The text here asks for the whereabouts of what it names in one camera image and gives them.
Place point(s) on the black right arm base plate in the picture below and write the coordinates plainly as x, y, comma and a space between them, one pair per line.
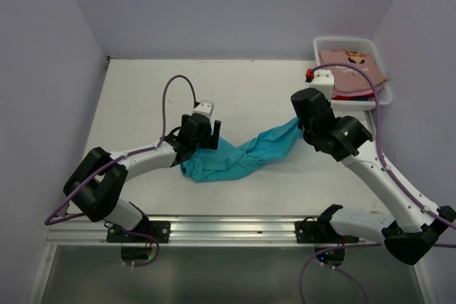
310, 231

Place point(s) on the turquoise t shirt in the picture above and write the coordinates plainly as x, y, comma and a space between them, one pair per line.
231, 163

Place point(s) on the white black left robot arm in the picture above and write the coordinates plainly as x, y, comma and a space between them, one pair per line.
96, 185

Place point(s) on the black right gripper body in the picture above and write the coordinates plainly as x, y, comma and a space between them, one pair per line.
307, 132

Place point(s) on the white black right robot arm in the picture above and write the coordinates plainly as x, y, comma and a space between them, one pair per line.
414, 223

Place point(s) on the pink printed folded t shirt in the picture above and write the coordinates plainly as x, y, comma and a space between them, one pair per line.
344, 76

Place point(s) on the red folded t shirt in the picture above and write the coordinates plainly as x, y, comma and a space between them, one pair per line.
356, 96

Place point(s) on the light pink folded t shirt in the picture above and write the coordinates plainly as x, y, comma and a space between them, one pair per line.
354, 88

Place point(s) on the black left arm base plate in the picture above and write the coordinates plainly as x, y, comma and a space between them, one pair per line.
159, 230

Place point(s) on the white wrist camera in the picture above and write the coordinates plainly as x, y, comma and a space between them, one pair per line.
322, 80
204, 107

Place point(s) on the aluminium mounting rail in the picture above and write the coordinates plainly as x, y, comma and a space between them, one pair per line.
194, 231

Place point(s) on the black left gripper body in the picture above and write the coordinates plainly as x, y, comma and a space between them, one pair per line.
203, 142

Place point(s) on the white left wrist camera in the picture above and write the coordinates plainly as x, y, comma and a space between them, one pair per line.
204, 107

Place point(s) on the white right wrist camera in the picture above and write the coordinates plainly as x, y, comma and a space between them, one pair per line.
322, 80

